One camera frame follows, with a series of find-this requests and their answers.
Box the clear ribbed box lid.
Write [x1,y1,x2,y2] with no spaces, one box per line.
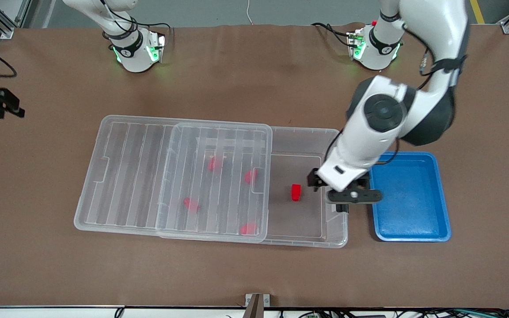
[74,115,273,243]

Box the clear plastic storage box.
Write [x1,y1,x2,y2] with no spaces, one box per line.
[160,126,349,249]

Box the blue plastic tray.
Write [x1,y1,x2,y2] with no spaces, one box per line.
[366,151,452,242]

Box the brown table cover sheet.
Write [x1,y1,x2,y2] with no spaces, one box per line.
[0,24,509,308]

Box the grey metal table bracket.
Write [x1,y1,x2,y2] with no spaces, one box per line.
[245,293,270,318]

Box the black left base cable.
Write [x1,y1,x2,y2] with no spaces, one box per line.
[311,22,353,47]

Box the black base cable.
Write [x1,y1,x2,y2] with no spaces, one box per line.
[311,22,353,47]
[135,21,173,34]

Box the black right base cable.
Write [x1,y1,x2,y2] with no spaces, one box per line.
[135,21,173,34]

